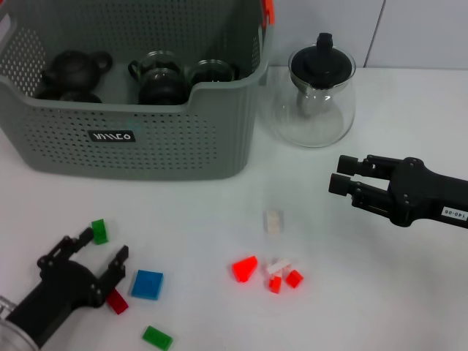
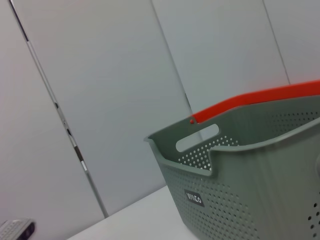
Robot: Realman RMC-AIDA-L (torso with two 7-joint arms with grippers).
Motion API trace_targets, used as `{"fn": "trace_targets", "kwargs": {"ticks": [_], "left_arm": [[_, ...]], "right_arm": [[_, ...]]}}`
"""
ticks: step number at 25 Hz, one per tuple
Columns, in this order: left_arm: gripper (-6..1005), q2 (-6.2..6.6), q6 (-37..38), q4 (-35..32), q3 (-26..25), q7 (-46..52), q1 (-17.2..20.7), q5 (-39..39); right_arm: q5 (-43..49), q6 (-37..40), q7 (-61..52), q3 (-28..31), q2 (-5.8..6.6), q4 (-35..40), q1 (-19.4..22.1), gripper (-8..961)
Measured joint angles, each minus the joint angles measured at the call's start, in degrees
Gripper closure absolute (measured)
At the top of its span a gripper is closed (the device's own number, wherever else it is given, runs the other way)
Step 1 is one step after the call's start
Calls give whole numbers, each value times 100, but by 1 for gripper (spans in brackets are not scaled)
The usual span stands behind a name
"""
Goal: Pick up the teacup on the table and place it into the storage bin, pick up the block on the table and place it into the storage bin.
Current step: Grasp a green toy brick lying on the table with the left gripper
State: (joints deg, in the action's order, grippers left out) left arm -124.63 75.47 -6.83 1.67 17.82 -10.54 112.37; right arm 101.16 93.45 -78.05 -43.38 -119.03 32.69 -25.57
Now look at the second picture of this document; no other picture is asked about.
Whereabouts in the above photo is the orange bin handle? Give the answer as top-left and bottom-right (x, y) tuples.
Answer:
(189, 79), (320, 125)

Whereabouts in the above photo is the grey-green perforated storage bin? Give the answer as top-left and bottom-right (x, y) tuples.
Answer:
(143, 94), (320, 240)

